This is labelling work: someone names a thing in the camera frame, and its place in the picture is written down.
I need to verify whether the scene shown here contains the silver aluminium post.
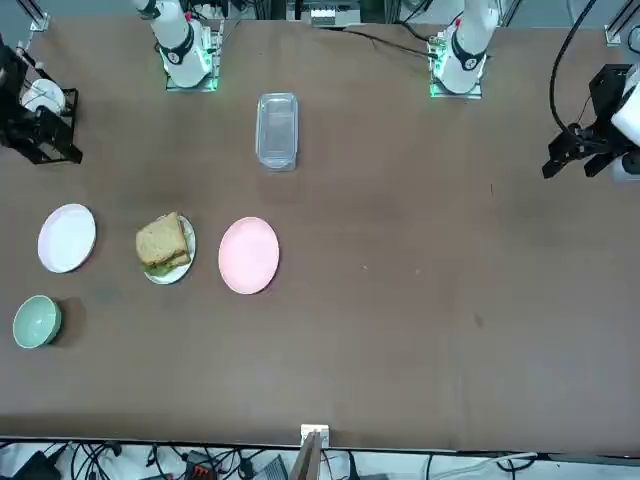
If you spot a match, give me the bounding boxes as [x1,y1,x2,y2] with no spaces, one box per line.
[298,423,332,480]

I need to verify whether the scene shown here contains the clear plastic container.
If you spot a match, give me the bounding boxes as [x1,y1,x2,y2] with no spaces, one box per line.
[255,91,300,174]

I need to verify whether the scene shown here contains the pale pinkish plate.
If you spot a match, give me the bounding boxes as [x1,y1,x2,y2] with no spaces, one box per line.
[37,203,97,274]

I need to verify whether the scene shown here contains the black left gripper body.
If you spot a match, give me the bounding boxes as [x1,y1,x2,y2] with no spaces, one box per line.
[573,63,633,147]

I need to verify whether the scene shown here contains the pink round plate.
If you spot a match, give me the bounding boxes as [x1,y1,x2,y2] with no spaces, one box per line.
[218,216,280,295]

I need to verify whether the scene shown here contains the white round plate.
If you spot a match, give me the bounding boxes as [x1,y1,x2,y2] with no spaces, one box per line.
[142,214,198,285]

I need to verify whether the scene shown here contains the pale green bowl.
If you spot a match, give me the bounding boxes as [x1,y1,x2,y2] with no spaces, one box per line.
[12,295,63,349]

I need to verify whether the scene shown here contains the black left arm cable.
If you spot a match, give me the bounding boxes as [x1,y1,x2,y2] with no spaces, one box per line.
[548,0,599,132]

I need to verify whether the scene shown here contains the black red device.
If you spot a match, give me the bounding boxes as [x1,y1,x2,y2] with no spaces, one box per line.
[183,451,217,479]

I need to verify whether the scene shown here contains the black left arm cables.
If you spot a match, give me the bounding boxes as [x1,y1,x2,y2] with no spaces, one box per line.
[342,27,434,59]

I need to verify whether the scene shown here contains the green lettuce leaf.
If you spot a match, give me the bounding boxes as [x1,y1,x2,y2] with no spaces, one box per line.
[142,259,189,277]

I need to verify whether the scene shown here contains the black wire cup rack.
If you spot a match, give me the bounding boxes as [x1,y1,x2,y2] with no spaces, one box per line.
[0,87,84,166]

